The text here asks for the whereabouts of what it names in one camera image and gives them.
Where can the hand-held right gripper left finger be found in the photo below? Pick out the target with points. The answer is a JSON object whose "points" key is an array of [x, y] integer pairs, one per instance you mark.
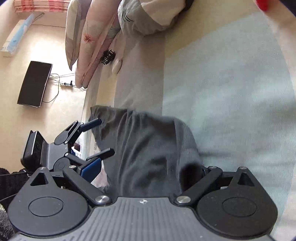
{"points": [[92, 168]]}

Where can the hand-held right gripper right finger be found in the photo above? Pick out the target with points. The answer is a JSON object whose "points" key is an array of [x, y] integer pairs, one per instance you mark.
{"points": [[212, 173]]}

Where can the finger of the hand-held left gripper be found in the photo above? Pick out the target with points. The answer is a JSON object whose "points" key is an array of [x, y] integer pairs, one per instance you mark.
{"points": [[91, 124], [101, 154]]}

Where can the dark grey pants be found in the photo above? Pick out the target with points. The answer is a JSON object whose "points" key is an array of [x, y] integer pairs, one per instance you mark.
{"points": [[148, 153]]}

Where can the person's left forearm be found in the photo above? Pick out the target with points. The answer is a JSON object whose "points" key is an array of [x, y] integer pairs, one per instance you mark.
{"points": [[11, 183]]}

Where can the white power strip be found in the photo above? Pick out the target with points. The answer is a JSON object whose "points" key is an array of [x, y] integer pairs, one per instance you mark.
{"points": [[68, 84]]}

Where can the white earbuds case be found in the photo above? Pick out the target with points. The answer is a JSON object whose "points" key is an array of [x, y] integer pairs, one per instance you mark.
{"points": [[117, 66]]}

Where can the black hair claw clip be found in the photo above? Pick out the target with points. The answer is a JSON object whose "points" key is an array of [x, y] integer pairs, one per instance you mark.
{"points": [[107, 56]]}

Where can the folded floral quilt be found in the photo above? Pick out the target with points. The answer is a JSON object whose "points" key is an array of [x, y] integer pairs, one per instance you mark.
{"points": [[97, 34]]}

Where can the floral grey pillow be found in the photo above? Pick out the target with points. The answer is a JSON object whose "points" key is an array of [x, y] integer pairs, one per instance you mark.
{"points": [[72, 34]]}

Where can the bed with checked sheet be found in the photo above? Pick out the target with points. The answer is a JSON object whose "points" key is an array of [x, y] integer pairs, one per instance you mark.
{"points": [[219, 81]]}

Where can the grey cat-print cushion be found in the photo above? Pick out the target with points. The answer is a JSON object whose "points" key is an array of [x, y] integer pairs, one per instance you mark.
{"points": [[138, 20]]}

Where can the white air conditioner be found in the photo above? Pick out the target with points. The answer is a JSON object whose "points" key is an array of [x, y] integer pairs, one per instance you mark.
{"points": [[18, 34]]}

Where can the pink checked curtain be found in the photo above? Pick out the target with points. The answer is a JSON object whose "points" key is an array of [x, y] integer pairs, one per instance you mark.
{"points": [[41, 4]]}

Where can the red folding fan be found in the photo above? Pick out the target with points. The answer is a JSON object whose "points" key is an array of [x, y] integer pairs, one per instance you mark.
{"points": [[263, 4]]}

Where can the black wall television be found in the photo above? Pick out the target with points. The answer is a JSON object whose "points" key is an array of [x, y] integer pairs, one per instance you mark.
{"points": [[34, 84]]}

